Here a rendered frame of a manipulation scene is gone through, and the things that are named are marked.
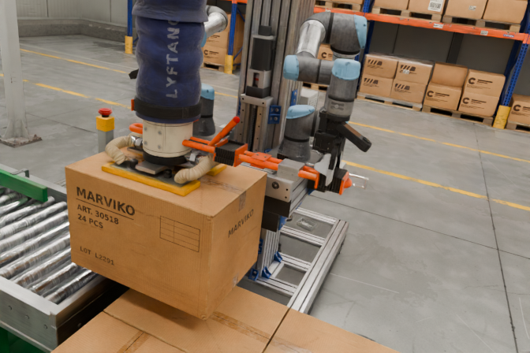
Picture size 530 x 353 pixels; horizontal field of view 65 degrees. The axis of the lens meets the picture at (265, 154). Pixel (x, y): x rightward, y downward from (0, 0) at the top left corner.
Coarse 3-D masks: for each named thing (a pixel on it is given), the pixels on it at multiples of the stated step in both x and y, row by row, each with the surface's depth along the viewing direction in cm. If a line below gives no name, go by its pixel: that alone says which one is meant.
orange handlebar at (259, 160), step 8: (136, 128) 149; (184, 144) 142; (192, 144) 141; (200, 144) 140; (248, 152) 138; (240, 160) 135; (248, 160) 134; (256, 160) 133; (264, 160) 132; (272, 160) 135; (280, 160) 135; (264, 168) 133; (272, 168) 131; (304, 168) 132; (312, 168) 131; (304, 176) 128; (312, 176) 127; (344, 184) 124
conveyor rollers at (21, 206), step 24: (0, 192) 227; (0, 216) 209; (24, 216) 212; (48, 216) 214; (0, 240) 193; (24, 240) 194; (48, 240) 195; (0, 264) 174; (24, 264) 175; (48, 264) 176; (72, 264) 177; (48, 288) 165; (72, 288) 165
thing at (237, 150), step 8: (216, 144) 136; (224, 144) 141; (232, 144) 141; (240, 144) 142; (216, 152) 137; (224, 152) 135; (232, 152) 133; (240, 152) 136; (216, 160) 137; (224, 160) 135; (232, 160) 135
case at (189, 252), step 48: (96, 192) 143; (144, 192) 134; (192, 192) 137; (240, 192) 141; (96, 240) 150; (144, 240) 140; (192, 240) 131; (240, 240) 150; (144, 288) 147; (192, 288) 137
